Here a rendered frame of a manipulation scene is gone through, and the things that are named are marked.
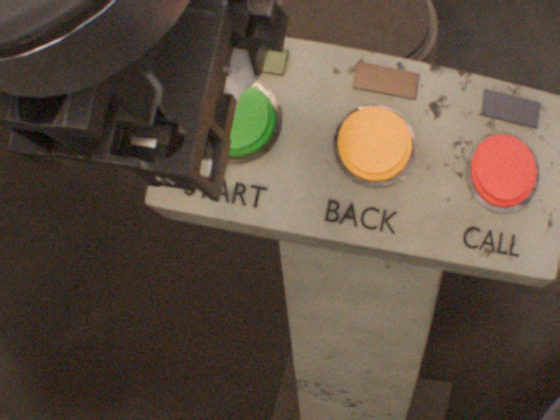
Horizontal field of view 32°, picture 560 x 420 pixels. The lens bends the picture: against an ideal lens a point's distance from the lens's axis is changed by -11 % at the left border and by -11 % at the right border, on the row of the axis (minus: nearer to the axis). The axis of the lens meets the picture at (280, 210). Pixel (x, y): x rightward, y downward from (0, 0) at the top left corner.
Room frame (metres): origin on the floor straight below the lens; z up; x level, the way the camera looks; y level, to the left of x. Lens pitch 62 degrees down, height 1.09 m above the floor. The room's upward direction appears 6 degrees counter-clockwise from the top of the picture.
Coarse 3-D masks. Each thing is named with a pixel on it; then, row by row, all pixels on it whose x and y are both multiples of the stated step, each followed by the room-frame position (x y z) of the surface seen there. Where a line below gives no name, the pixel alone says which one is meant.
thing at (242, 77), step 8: (232, 56) 0.25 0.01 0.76; (240, 56) 0.25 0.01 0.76; (248, 56) 0.25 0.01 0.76; (232, 64) 0.26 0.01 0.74; (240, 64) 0.26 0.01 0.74; (248, 64) 0.26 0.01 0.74; (232, 72) 0.25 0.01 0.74; (240, 72) 0.26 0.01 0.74; (248, 72) 0.26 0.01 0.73; (232, 80) 0.25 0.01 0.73; (240, 80) 0.26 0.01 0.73; (248, 80) 0.26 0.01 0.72; (232, 88) 0.25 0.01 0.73; (240, 88) 0.26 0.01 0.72; (248, 88) 0.27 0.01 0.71
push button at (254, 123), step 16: (240, 96) 0.33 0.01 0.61; (256, 96) 0.33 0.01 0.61; (240, 112) 0.32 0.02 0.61; (256, 112) 0.32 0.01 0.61; (272, 112) 0.32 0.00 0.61; (240, 128) 0.31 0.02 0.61; (256, 128) 0.31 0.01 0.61; (272, 128) 0.31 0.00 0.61; (240, 144) 0.30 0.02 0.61; (256, 144) 0.30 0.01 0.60
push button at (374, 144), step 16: (368, 112) 0.31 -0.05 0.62; (384, 112) 0.31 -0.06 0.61; (352, 128) 0.30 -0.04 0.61; (368, 128) 0.30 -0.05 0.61; (384, 128) 0.30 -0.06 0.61; (400, 128) 0.30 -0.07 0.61; (352, 144) 0.29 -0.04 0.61; (368, 144) 0.29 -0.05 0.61; (384, 144) 0.29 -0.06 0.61; (400, 144) 0.29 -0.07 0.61; (352, 160) 0.29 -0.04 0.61; (368, 160) 0.28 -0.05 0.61; (384, 160) 0.28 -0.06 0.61; (400, 160) 0.28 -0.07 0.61; (368, 176) 0.28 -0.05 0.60; (384, 176) 0.28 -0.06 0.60
